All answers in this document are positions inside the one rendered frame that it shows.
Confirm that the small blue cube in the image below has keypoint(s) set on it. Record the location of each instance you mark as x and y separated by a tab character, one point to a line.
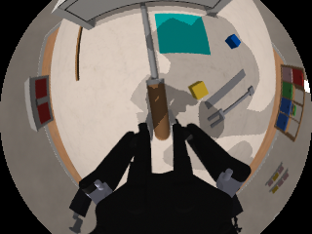
233	41

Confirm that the teal square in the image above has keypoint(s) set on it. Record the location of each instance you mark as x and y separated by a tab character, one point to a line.
180	33

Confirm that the yellow block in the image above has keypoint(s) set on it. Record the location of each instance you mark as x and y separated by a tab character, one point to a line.
198	89

